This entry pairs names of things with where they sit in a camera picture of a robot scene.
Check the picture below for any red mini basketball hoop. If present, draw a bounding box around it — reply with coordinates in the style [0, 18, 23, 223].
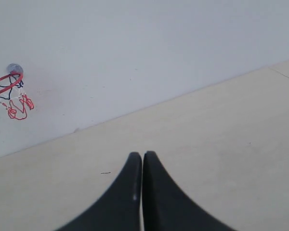
[0, 71, 34, 121]

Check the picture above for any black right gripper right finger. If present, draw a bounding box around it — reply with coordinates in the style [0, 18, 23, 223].
[142, 151, 233, 231]

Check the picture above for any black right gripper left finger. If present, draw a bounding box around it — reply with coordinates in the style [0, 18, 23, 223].
[59, 152, 142, 231]

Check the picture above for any clear suction cup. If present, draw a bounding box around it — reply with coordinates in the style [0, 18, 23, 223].
[6, 63, 24, 74]

